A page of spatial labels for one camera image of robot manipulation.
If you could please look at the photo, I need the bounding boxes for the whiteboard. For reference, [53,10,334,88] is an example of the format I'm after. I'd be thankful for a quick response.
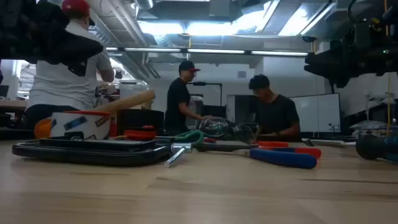
[287,92,342,134]

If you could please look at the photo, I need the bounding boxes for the long ceiling light bar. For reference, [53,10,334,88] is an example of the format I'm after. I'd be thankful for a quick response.
[105,46,315,58]

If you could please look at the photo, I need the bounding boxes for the small black hand tool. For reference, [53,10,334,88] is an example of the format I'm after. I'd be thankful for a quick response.
[193,142,259,153]

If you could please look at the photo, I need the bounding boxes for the black frame rig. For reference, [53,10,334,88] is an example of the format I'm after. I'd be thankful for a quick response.
[186,81,223,106]

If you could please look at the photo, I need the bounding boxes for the person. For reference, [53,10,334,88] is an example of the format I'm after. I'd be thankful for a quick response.
[164,60,212,137]
[24,0,116,131]
[248,74,301,138]

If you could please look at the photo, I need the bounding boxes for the clear plastic bag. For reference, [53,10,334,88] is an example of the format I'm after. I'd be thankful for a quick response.
[348,119,398,139]

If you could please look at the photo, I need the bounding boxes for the wooden workbench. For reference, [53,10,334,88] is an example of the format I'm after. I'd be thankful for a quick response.
[0,98,29,113]

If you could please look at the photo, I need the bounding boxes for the pliers blue red handles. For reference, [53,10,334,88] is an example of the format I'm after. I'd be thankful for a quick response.
[214,146,323,170]

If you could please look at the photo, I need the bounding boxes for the wooden mallet handle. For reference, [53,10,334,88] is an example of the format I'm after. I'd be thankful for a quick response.
[33,89,156,140]

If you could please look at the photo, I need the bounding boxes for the white cardboard box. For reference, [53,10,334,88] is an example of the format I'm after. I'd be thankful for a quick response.
[49,110,118,141]

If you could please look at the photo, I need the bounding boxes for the screwdriver blue black handle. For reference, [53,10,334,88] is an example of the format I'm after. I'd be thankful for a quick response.
[300,133,398,163]

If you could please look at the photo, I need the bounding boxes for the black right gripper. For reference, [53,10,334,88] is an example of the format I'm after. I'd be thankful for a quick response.
[303,18,398,88]

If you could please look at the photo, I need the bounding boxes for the black C-clamp silver screw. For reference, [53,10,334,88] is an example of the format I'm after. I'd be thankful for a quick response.
[11,136,194,169]

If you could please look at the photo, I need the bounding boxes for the red screw bit box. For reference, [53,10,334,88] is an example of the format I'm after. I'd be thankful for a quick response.
[256,141,290,149]

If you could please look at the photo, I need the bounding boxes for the clear safety glasses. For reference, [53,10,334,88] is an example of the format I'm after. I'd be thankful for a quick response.
[197,116,258,146]

